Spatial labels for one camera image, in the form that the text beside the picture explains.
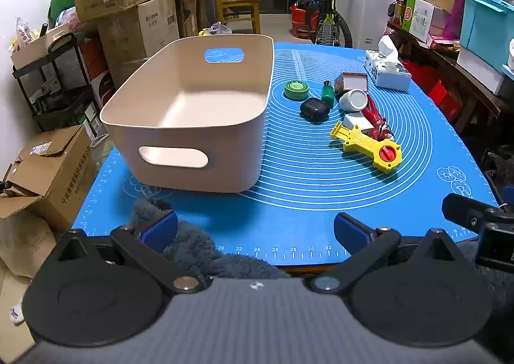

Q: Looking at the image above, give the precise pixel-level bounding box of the tall brown cardboard box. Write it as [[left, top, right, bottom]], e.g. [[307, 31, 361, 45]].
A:
[[97, 0, 180, 88]]

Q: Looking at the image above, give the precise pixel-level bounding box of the black earbud case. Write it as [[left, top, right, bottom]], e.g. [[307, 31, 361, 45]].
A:
[[300, 97, 330, 123]]

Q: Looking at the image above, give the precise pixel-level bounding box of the open cardboard box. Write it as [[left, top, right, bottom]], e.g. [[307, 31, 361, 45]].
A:
[[0, 125, 97, 232]]

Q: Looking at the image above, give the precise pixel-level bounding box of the wooden side table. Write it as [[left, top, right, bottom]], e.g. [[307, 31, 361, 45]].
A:
[[386, 21, 502, 136]]

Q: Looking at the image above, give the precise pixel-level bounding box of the yellow toy with red knob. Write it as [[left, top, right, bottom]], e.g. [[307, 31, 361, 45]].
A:
[[330, 121, 402, 175]]

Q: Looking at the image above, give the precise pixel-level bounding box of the red bucket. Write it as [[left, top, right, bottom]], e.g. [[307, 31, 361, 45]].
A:
[[290, 6, 319, 38]]

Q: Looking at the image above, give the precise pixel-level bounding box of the white and green box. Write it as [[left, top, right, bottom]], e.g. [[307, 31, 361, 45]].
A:
[[402, 0, 436, 44]]

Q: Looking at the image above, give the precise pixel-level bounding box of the green round tin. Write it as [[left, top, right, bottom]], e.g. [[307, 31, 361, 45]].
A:
[[283, 80, 309, 100]]

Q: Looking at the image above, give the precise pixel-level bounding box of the blue silicone mat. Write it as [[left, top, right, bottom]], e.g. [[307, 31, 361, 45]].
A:
[[71, 42, 501, 266]]

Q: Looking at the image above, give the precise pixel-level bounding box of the beige plastic storage bin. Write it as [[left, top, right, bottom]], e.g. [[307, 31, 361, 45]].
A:
[[100, 33, 275, 193]]

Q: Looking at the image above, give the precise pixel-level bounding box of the green bicycle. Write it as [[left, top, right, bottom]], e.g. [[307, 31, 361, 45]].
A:
[[291, 0, 354, 48]]

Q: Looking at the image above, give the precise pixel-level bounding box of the white patterned tissue box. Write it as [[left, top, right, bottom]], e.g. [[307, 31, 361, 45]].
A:
[[364, 35, 412, 92]]

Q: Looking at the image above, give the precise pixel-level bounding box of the red gift box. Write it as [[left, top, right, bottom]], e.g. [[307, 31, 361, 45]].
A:
[[402, 61, 463, 123]]

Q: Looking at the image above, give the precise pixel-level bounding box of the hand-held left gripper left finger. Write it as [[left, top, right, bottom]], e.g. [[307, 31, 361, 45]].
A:
[[57, 209, 205, 295]]

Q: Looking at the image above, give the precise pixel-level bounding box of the black utility cart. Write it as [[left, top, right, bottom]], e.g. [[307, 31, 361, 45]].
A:
[[12, 32, 106, 132]]

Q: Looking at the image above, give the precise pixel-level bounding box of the small white box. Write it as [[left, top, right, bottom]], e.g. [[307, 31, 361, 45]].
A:
[[343, 112, 376, 133]]

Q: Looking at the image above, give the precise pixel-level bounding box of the shallow cardboard tray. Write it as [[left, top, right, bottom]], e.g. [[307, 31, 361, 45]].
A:
[[10, 23, 75, 70]]

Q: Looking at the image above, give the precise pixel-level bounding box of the light blue plastic crate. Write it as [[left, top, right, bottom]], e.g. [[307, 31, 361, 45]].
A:
[[459, 0, 514, 64]]

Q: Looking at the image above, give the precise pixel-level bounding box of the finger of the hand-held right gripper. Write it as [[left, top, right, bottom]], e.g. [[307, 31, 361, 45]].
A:
[[442, 193, 499, 235]]

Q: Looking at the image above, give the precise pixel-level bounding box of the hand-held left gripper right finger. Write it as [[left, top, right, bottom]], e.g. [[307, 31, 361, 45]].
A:
[[305, 212, 462, 295]]

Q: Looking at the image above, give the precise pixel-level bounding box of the white jar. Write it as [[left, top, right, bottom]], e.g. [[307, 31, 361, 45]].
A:
[[338, 89, 369, 113]]

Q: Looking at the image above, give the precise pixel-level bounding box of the brown paper sheet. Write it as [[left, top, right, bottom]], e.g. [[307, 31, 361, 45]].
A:
[[0, 212, 57, 349]]

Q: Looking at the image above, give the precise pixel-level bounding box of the red toy figure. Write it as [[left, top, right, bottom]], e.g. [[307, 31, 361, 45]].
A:
[[361, 95, 392, 142]]

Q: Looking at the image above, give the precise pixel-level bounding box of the clear plastic bag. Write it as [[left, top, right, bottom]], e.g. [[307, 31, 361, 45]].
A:
[[199, 22, 232, 36]]

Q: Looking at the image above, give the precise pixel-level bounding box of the small red box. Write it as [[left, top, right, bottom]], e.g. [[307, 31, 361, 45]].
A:
[[334, 72, 369, 96]]

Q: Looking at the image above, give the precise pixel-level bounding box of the green small bottle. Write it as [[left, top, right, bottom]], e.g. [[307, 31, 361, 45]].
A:
[[321, 80, 336, 108]]

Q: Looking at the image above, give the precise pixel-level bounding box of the grey fluffy cloth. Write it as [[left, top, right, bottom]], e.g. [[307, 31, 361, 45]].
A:
[[128, 199, 290, 280]]

